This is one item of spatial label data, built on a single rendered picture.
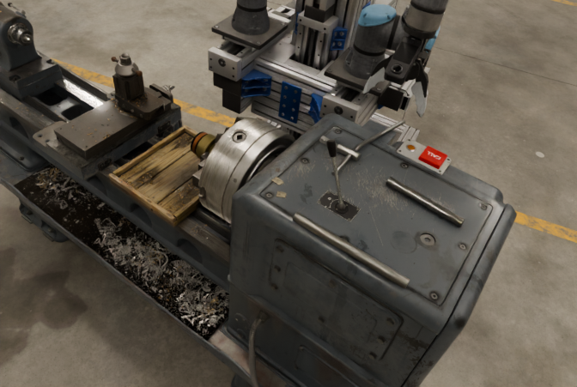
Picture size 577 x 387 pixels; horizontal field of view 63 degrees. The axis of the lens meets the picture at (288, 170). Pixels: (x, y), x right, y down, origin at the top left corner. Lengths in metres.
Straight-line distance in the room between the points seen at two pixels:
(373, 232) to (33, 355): 1.72
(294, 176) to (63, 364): 1.51
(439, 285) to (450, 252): 0.10
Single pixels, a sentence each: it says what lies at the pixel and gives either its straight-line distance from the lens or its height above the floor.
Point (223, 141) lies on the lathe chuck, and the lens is 1.29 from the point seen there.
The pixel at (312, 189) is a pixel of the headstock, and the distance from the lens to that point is 1.13.
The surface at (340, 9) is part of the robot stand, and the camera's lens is 1.89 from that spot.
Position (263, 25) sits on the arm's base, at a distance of 1.90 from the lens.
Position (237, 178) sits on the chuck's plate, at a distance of 1.24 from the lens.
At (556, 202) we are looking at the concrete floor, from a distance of 3.48.
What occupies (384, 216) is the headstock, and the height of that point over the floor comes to 1.26.
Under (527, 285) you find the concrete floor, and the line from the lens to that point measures 2.91.
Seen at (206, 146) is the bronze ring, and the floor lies 1.12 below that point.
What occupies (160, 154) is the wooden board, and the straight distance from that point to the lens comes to 1.75.
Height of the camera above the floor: 2.07
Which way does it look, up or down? 44 degrees down
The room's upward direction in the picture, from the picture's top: 8 degrees clockwise
